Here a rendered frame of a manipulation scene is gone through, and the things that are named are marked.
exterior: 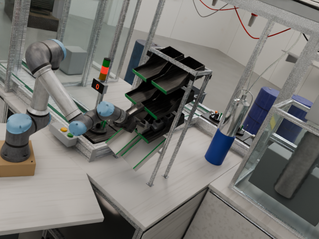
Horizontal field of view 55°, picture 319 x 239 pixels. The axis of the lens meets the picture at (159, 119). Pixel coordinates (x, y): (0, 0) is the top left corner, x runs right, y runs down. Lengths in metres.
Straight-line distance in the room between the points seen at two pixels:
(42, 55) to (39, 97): 0.29
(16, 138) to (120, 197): 0.66
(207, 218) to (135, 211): 0.77
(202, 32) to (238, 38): 1.36
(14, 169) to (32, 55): 0.64
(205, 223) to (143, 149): 0.84
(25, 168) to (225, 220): 1.39
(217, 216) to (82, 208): 1.06
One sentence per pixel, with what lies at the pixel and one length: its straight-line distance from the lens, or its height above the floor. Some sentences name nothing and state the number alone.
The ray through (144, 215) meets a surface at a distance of 1.82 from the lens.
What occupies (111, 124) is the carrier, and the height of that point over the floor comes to 0.97.
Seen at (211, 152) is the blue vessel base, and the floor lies 0.95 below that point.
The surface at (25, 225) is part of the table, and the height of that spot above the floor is 0.86.
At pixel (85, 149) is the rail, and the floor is 0.93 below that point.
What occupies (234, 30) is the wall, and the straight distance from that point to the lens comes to 12.72.
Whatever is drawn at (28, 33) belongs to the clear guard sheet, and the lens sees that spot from 3.20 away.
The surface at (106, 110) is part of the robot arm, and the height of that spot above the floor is 1.40.
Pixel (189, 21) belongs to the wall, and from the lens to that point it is 11.95.
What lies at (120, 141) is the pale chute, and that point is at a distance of 2.00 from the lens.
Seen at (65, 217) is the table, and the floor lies 0.86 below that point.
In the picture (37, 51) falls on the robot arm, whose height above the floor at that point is 1.57.
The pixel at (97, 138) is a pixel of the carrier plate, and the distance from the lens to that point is 2.10.
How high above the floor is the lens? 2.07
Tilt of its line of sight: 25 degrees down
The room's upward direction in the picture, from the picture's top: 21 degrees clockwise
